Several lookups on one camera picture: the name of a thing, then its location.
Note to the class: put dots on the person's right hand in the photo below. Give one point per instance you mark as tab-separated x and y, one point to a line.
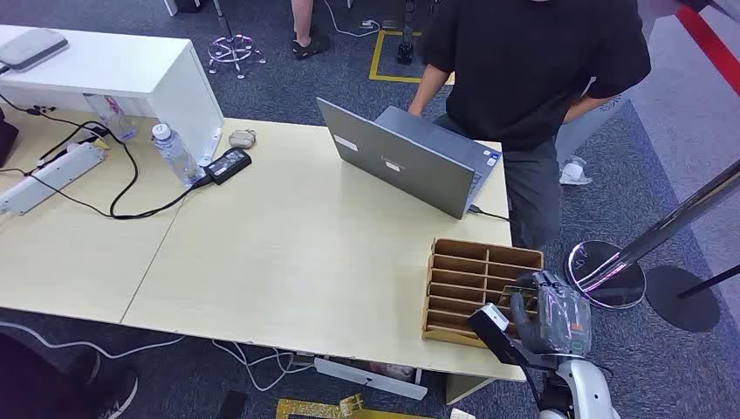
415	110

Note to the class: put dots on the person's left forearm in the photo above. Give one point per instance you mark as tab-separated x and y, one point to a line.
584	109

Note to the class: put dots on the person's right forearm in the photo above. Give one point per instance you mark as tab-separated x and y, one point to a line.
429	87

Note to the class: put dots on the person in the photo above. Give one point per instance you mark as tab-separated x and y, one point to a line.
520	69

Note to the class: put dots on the wooden card organizer box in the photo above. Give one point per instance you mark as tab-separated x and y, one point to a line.
462	283

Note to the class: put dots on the grey laptop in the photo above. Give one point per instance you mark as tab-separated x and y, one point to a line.
399	159

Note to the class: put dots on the black stand leg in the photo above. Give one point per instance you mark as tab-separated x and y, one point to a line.
406	40

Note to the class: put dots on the bystander's leg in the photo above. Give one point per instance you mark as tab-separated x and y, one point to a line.
305	29

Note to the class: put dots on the white shoe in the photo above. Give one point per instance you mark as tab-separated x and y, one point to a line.
574	172

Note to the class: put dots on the beige earbuds case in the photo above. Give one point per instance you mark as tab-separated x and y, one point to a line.
242	139

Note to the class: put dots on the chrome stool base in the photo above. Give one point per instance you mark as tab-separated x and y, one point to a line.
234	49

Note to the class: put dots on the black power adapter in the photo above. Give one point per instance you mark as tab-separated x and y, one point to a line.
228	165

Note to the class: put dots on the clear water bottle white cap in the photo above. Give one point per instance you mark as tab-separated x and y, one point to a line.
175	155

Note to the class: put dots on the white table foot bar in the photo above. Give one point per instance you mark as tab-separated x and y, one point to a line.
370	379

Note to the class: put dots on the red barrier belt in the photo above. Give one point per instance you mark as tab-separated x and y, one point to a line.
708	47

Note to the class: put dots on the white desk shelf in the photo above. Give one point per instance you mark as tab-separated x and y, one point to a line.
115	72

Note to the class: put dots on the yellow cardboard piece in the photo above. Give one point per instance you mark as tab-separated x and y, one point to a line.
324	409

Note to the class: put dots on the white power strip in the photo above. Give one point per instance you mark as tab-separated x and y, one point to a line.
52	178

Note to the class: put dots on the grey flat device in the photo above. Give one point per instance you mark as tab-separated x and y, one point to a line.
30	47

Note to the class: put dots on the black object at desk edge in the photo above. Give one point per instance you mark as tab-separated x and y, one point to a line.
6	139

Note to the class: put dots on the black shoe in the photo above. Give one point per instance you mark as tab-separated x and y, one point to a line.
110	393

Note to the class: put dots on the yellow floor tape frame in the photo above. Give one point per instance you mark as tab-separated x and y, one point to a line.
377	58

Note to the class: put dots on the black pale wrist camera box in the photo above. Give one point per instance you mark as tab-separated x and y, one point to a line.
497	335

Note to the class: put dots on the chrome stanchion post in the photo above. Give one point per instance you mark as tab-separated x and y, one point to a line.
613	277

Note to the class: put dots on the black stanchion post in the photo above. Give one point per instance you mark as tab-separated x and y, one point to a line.
682	298

